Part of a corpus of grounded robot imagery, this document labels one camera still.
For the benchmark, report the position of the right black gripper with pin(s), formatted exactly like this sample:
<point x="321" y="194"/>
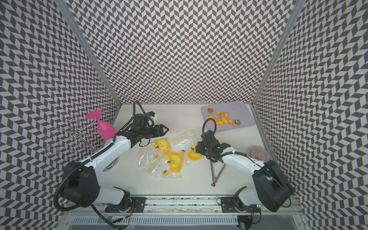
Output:
<point x="199" y="148"/>

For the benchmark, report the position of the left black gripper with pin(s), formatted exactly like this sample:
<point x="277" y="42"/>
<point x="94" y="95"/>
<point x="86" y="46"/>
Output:
<point x="159" y="132"/>

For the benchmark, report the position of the orange fish shaped cookie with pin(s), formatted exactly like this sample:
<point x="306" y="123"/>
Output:
<point x="221" y="121"/>

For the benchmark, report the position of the red metal tongs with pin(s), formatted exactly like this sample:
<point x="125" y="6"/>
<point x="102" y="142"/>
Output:
<point x="216" y="171"/>

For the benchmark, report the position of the lavender plastic tray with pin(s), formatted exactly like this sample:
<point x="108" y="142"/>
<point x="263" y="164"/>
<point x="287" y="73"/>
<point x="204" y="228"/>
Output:
<point x="231" y="111"/>

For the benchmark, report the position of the duck print resealable bag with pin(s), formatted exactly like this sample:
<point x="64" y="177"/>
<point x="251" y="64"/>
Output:
<point x="186" y="143"/>

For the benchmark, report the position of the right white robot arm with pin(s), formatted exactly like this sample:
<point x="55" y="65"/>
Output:
<point x="271" y="186"/>

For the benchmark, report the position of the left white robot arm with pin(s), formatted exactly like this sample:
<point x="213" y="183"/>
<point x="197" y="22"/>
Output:
<point x="80" y="186"/>

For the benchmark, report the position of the duck print bag upper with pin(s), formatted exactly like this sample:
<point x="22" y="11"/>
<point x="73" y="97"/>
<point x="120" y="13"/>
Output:
<point x="158" y="146"/>

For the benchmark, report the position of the duck print bag lower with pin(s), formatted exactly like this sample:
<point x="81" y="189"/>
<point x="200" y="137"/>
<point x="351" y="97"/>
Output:
<point x="162" y="164"/>

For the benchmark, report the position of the pink plastic wine glass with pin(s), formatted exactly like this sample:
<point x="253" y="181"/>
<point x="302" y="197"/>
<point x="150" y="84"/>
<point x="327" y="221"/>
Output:
<point x="104" y="129"/>

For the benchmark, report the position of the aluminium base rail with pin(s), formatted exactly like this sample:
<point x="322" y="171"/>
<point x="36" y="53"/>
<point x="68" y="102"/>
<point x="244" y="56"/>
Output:
<point x="207" y="212"/>

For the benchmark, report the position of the chrome wire glass rack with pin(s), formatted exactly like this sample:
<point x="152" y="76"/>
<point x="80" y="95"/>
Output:
<point x="73" y="137"/>

